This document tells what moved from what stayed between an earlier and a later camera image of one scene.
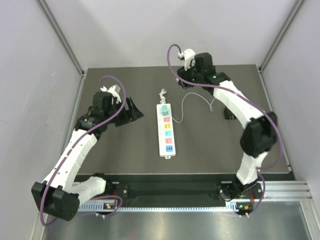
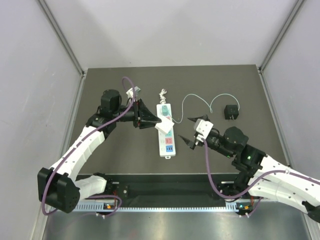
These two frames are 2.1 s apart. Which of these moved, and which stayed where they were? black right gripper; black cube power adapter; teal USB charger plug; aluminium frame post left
Moved: black right gripper
Stayed: black cube power adapter; aluminium frame post left; teal USB charger plug
